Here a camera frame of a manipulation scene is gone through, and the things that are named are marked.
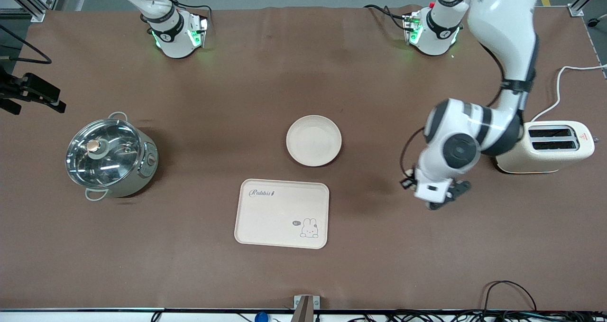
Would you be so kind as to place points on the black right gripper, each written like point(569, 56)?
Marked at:
point(10, 90)

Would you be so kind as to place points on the cream round plate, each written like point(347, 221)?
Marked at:
point(314, 141)

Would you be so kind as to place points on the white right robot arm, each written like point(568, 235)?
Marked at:
point(173, 42)

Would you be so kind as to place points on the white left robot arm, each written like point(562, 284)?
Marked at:
point(502, 32)

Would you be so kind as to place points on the glass pot lid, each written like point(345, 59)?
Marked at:
point(102, 151)

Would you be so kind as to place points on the cream two-slot toaster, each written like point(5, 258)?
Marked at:
point(536, 158)

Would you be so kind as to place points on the grey electric cooking pot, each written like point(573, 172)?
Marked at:
point(142, 170)

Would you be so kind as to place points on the cream rabbit print tray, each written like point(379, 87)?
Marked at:
point(275, 217)

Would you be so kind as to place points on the brown table cover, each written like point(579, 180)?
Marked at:
point(303, 75)

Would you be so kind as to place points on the blue round cap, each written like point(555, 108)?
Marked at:
point(261, 317)

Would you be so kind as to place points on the grey metal camera bracket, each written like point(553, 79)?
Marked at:
point(306, 308)

